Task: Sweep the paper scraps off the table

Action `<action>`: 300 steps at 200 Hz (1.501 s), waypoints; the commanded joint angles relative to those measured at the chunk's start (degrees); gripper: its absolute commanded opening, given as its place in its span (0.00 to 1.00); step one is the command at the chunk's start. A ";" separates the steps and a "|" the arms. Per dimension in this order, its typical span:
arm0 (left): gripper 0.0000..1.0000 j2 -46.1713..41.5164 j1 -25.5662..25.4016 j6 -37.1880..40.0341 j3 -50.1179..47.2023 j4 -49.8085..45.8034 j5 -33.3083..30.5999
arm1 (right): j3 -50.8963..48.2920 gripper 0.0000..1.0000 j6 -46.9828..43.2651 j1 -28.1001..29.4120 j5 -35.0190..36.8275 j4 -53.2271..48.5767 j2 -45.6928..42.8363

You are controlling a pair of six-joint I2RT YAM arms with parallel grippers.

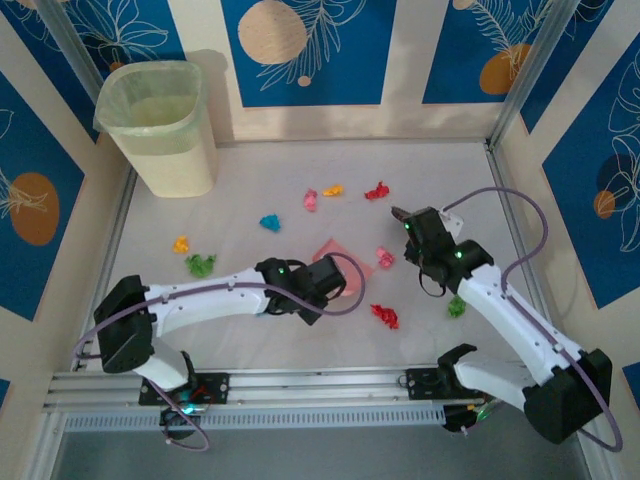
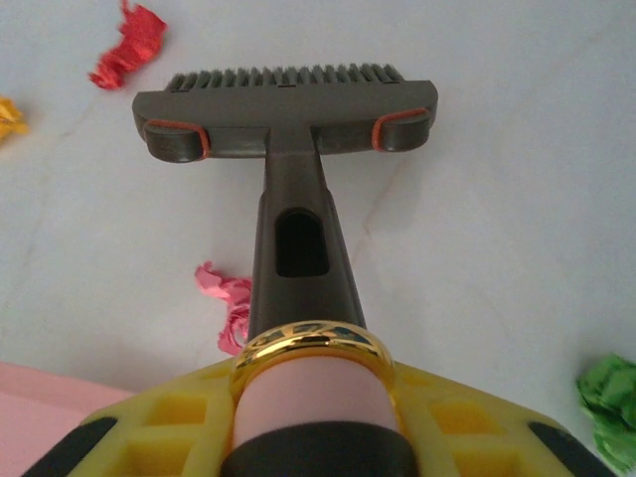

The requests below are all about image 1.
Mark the dark brown hand brush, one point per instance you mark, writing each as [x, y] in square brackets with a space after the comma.
[400, 214]

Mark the pink plastic dustpan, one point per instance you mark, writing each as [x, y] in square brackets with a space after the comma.
[360, 272]

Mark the orange paper scrap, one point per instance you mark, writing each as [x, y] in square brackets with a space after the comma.
[333, 190]
[181, 244]

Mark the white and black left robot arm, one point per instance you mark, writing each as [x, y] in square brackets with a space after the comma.
[200, 300]

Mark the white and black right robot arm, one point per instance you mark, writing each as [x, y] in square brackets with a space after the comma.
[505, 315]

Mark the pink crumpled paper scrap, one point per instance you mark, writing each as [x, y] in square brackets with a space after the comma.
[385, 257]
[311, 200]

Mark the green crumpled paper scrap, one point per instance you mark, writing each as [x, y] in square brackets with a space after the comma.
[456, 306]
[200, 264]

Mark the blue crumpled paper scrap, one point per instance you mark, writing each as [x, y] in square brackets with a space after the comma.
[270, 222]

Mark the red crumpled paper scrap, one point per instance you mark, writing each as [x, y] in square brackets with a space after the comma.
[385, 316]
[377, 192]

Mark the cream ribbed trash bin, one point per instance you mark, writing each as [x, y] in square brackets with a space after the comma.
[175, 165]

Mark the translucent green bin liner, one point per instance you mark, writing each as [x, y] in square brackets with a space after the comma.
[150, 132]

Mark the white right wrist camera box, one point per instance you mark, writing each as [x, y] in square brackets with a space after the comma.
[451, 221]

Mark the aluminium mounting rail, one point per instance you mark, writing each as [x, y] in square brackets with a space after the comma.
[310, 387]

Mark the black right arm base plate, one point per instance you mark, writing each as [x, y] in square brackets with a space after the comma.
[420, 382]

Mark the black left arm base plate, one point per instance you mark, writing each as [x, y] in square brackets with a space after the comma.
[217, 387]

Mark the aluminium frame post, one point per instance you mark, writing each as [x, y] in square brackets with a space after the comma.
[530, 70]
[70, 45]

